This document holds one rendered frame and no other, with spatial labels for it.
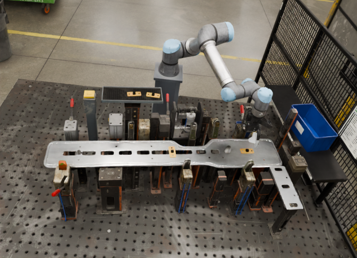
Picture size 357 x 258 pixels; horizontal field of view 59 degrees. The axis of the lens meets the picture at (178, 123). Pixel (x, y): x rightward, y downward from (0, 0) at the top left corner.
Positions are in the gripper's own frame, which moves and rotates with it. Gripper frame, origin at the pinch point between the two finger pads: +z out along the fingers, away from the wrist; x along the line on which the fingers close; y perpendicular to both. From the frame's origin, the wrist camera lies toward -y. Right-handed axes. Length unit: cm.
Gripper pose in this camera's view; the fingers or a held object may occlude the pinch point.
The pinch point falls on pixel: (252, 138)
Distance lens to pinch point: 191.3
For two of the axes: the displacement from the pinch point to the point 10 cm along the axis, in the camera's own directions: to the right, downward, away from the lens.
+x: 1.2, 7.0, -7.1
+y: -9.9, 0.1, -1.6
